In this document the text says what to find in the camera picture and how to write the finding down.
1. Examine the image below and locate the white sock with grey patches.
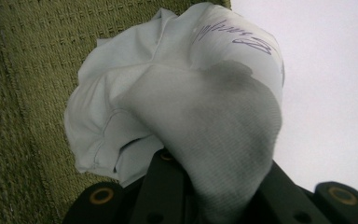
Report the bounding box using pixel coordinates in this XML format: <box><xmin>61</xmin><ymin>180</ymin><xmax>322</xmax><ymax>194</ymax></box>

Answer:
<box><xmin>117</xmin><ymin>60</ymin><xmax>283</xmax><ymax>224</ymax></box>

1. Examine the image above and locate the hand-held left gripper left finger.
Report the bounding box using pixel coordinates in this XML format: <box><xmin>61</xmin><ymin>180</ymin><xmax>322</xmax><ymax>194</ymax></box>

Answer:
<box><xmin>128</xmin><ymin>148</ymin><xmax>200</xmax><ymax>224</ymax></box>

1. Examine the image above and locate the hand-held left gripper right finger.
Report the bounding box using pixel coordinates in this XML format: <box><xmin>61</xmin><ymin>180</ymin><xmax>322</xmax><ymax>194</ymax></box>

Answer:
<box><xmin>245</xmin><ymin>160</ymin><xmax>324</xmax><ymax>224</ymax></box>

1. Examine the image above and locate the white printed garment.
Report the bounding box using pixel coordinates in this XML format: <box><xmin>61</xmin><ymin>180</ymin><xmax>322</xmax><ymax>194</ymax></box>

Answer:
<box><xmin>63</xmin><ymin>2</ymin><xmax>286</xmax><ymax>189</ymax></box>

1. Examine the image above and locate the olive green woven blanket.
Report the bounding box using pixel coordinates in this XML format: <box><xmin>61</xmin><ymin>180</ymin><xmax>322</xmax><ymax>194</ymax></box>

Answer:
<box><xmin>0</xmin><ymin>0</ymin><xmax>233</xmax><ymax>224</ymax></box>

